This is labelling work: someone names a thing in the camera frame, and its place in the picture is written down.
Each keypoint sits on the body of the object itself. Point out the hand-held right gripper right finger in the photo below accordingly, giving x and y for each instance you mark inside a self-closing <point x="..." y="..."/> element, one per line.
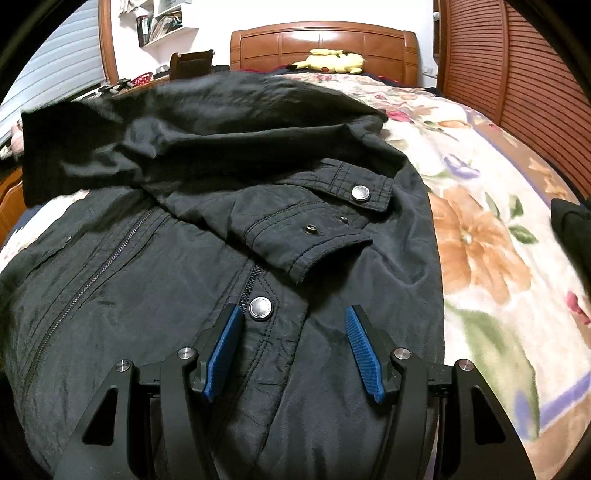
<point x="364" y="355"/>

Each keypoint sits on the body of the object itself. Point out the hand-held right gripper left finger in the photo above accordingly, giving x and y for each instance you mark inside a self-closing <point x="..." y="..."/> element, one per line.
<point x="221" y="355"/>

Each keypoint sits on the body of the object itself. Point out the black jacket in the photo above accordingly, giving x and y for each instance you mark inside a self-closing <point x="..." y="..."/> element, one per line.
<point x="161" y="277"/>

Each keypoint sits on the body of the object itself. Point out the floral blanket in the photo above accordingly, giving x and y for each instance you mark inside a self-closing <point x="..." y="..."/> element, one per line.
<point x="485" y="230"/>

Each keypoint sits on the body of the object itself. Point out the dark quilted garment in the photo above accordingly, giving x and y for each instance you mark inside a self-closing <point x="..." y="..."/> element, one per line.
<point x="572" y="226"/>

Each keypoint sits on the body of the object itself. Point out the wooden desk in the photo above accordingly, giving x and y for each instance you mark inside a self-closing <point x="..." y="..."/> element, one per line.
<point x="9" y="203"/>

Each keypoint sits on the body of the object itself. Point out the black gadget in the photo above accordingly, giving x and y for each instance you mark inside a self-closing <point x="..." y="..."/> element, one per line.
<point x="117" y="86"/>

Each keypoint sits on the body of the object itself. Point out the red basket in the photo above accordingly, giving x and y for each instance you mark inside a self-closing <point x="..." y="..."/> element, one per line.
<point x="142" y="78"/>

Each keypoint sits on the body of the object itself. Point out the grey metal pot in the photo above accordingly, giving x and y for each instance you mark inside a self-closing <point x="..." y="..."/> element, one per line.
<point x="162" y="71"/>

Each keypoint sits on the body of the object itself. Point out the dark brown chair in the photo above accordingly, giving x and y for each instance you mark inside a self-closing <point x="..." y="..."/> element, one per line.
<point x="191" y="64"/>

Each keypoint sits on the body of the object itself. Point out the yellow plush toy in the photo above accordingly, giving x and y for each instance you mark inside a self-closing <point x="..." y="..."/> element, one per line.
<point x="330" y="60"/>

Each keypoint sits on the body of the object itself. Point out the wooden headboard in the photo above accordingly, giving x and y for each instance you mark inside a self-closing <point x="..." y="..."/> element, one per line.
<point x="323" y="39"/>

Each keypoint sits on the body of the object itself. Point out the grey window blind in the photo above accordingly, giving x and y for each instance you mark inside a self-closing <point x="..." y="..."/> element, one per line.
<point x="60" y="78"/>

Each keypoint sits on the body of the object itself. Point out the wooden louvred wardrobe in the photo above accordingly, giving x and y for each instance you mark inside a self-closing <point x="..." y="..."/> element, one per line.
<point x="517" y="69"/>

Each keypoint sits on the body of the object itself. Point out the black binders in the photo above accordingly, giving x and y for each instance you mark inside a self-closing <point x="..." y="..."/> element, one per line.
<point x="143" y="30"/>

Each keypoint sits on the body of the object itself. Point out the wall outlet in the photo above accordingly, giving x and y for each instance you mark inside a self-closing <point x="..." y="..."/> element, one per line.
<point x="429" y="70"/>

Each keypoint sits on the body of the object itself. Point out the white wall shelf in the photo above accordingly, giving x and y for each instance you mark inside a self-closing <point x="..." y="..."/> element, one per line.
<point x="180" y="30"/>

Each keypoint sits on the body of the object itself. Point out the wooden window frame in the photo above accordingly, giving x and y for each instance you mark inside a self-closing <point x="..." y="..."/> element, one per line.
<point x="108" y="46"/>

